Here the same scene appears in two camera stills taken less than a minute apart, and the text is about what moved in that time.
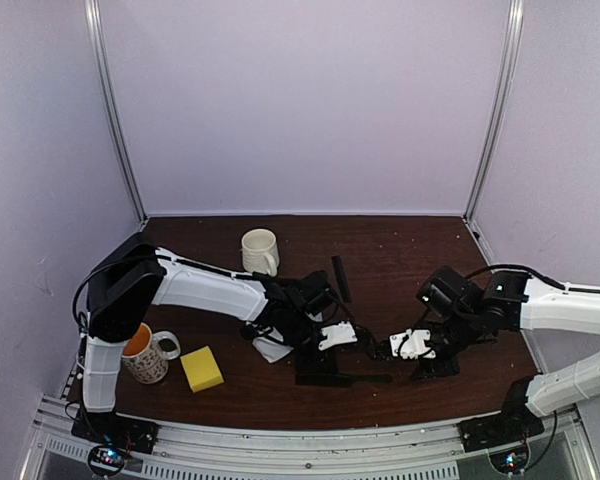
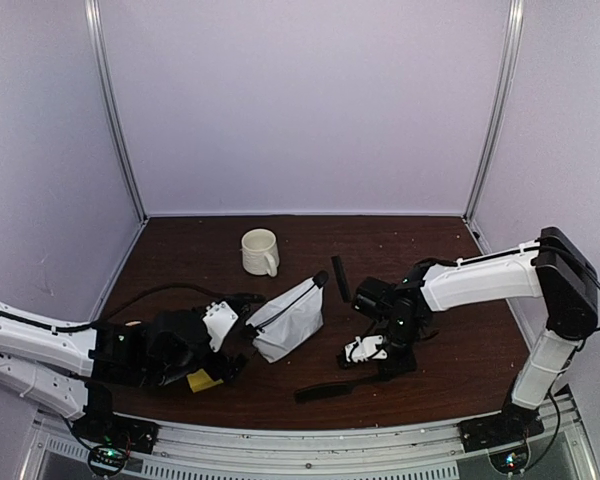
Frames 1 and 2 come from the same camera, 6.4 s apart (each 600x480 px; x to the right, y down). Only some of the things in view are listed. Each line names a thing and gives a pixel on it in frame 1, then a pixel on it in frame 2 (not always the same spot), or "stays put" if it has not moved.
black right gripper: (426, 370) → (397, 371)
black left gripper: (322, 362) → (228, 368)
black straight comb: (342, 278) stays put
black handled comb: (332, 378) → (324, 391)
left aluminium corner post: (92, 8) stays put
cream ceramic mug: (260, 252) stays put
